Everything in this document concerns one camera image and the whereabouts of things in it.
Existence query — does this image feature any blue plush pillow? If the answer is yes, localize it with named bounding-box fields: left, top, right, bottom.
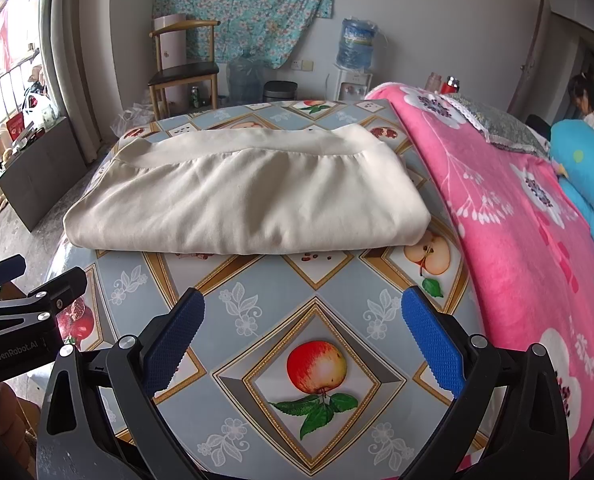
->
left=549, top=120, right=594, bottom=266

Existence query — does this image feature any fruit-printed tablecloth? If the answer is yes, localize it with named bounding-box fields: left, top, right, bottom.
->
left=37, top=99, right=488, bottom=480

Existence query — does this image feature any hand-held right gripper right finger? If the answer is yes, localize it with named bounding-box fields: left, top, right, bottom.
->
left=401, top=286, right=570, bottom=480

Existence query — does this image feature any grey lace pillow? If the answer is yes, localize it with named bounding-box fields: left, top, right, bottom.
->
left=444, top=92, right=550, bottom=158

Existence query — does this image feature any pink floral blanket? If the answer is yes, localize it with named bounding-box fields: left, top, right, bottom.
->
left=364, top=82, right=594, bottom=480

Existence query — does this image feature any grey cabinet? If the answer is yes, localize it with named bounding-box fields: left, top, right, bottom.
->
left=0, top=116, right=88, bottom=233

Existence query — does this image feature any grey curtain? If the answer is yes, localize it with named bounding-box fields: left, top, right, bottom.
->
left=39, top=0, right=102, bottom=166

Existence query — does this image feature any white plastic bag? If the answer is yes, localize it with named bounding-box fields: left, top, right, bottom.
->
left=111, top=102, right=154, bottom=136

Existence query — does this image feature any clear empty water jug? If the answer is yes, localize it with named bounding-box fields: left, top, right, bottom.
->
left=227, top=50, right=265, bottom=107

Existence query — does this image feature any red box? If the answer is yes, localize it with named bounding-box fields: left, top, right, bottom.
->
left=4, top=112, right=28, bottom=136

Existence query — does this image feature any cream zip jacket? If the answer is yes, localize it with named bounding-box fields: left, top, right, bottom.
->
left=63, top=122, right=432, bottom=255

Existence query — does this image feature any floral wall cloth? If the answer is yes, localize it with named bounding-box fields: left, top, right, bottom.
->
left=152, top=0, right=338, bottom=70

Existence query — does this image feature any wooden chair with dark seat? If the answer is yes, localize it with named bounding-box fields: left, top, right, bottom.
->
left=148, top=20, right=221, bottom=120

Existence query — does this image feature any blue water jug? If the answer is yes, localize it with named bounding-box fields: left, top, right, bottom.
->
left=336, top=17, right=378, bottom=72

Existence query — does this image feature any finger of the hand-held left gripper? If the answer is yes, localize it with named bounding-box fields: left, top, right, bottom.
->
left=0, top=267, right=88, bottom=333
left=0, top=254, right=26, bottom=303

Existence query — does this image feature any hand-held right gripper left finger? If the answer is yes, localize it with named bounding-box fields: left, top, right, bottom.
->
left=37, top=287, right=208, bottom=480

